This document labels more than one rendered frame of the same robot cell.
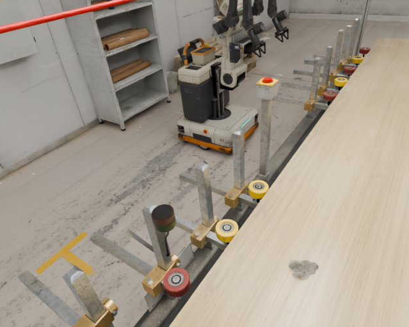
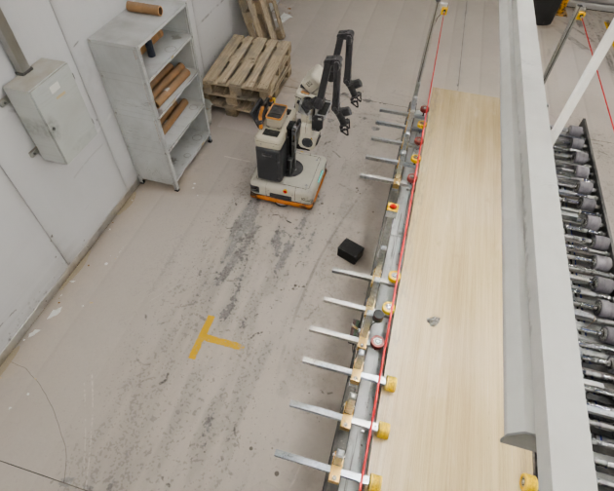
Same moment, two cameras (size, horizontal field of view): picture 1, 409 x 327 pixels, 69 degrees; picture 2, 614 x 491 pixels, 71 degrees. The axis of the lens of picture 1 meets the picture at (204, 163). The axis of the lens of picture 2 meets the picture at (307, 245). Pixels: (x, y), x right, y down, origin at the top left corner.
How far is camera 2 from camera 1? 186 cm
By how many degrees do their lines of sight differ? 23
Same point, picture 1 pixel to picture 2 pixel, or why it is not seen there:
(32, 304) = (206, 383)
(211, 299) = (399, 346)
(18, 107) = (73, 195)
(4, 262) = (152, 358)
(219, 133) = (300, 193)
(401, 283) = (475, 318)
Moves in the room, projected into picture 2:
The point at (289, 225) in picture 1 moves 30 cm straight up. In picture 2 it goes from (419, 298) to (431, 271)
